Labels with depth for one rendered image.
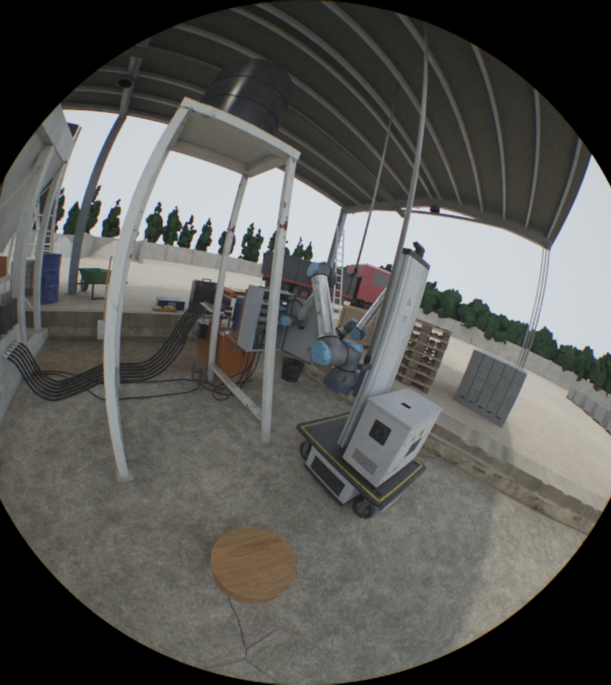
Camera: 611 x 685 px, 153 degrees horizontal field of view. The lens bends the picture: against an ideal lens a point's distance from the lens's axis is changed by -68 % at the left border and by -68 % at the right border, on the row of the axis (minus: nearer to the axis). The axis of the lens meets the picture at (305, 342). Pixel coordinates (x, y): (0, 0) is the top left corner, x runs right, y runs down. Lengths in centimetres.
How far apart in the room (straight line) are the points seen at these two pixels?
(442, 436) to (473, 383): 135
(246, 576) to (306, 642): 51
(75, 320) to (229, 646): 411
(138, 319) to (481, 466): 517
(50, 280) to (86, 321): 133
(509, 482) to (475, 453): 60
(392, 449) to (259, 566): 94
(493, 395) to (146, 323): 562
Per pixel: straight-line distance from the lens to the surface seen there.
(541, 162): 522
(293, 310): 226
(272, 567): 123
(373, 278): 1173
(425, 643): 173
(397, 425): 133
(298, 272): 1045
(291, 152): 206
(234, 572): 120
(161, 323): 417
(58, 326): 430
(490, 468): 295
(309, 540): 159
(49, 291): 504
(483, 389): 390
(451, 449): 287
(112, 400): 147
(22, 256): 316
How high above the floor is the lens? 139
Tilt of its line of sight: 15 degrees down
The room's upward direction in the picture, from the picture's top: 15 degrees clockwise
